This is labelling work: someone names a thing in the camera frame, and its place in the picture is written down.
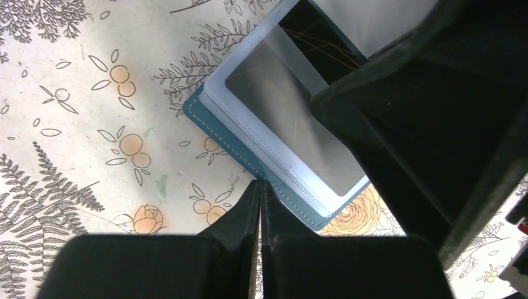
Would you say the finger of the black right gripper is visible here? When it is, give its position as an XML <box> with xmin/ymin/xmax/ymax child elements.
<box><xmin>310</xmin><ymin>1</ymin><xmax>527</xmax><ymax>268</ymax></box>

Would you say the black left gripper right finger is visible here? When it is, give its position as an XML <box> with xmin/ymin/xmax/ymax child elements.
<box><xmin>261</xmin><ymin>181</ymin><xmax>453</xmax><ymax>298</ymax></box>

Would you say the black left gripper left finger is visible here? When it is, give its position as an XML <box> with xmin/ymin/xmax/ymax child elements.
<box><xmin>37</xmin><ymin>180</ymin><xmax>262</xmax><ymax>298</ymax></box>

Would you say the blue leather card holder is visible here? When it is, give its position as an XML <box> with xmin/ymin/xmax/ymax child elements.
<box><xmin>184</xmin><ymin>1</ymin><xmax>370</xmax><ymax>230</ymax></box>

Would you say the black card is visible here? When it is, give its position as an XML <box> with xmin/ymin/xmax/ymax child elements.
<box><xmin>225</xmin><ymin>1</ymin><xmax>364</xmax><ymax>196</ymax></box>

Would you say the floral patterned table mat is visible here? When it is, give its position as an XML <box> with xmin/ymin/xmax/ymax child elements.
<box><xmin>0</xmin><ymin>0</ymin><xmax>528</xmax><ymax>299</ymax></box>

